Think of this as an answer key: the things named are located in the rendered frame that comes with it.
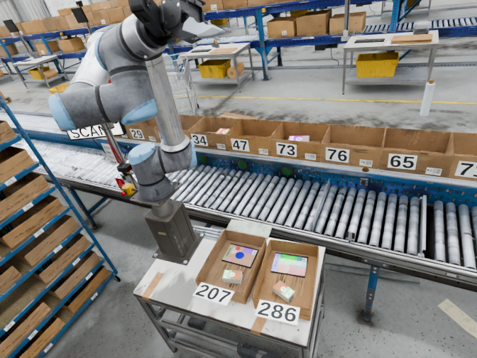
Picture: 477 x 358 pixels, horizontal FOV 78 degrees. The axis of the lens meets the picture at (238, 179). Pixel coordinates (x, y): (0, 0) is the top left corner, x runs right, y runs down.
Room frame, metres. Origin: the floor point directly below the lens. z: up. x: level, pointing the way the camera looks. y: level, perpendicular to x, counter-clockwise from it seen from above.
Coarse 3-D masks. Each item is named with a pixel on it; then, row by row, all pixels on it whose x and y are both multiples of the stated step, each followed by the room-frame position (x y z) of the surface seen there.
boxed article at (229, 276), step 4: (224, 272) 1.05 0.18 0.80; (228, 272) 1.04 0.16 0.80; (232, 272) 1.04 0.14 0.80; (236, 272) 1.03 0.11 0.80; (240, 272) 1.03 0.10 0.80; (224, 276) 1.02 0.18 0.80; (228, 276) 1.02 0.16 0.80; (232, 276) 1.01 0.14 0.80; (236, 276) 1.00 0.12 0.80; (240, 276) 1.00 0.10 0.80; (224, 280) 1.01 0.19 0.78; (228, 280) 1.00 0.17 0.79; (232, 280) 1.00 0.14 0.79; (236, 280) 0.99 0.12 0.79; (240, 280) 0.99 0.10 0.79
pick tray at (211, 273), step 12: (228, 240) 1.32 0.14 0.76; (240, 240) 1.28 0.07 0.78; (252, 240) 1.24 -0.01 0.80; (264, 240) 1.17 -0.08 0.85; (216, 252) 1.21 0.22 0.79; (264, 252) 1.14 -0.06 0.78; (204, 264) 1.10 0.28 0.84; (216, 264) 1.15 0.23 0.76; (228, 264) 1.13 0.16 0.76; (204, 276) 1.06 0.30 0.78; (216, 276) 1.06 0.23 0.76; (252, 276) 0.97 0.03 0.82; (228, 288) 0.97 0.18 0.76; (240, 288) 0.95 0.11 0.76; (240, 300) 0.87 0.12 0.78
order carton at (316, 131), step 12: (276, 132) 2.10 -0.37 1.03; (288, 132) 2.20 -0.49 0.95; (300, 132) 2.14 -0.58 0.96; (312, 132) 2.09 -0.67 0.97; (324, 132) 2.03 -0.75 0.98; (300, 144) 1.85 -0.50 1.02; (312, 144) 1.80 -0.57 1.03; (276, 156) 1.96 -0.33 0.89; (288, 156) 1.91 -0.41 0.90; (300, 156) 1.85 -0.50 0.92
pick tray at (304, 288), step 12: (276, 240) 1.16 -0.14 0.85; (288, 252) 1.13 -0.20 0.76; (300, 252) 1.10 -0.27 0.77; (312, 252) 1.07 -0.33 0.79; (264, 264) 1.04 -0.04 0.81; (312, 264) 1.01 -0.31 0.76; (264, 276) 1.00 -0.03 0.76; (276, 276) 0.98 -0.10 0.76; (288, 276) 0.97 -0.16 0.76; (312, 276) 0.94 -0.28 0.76; (264, 288) 0.93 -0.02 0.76; (300, 288) 0.88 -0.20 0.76; (312, 288) 0.81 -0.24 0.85; (276, 300) 0.84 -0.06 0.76; (300, 300) 0.82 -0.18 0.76; (312, 300) 0.79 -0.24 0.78; (300, 312) 0.73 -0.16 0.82
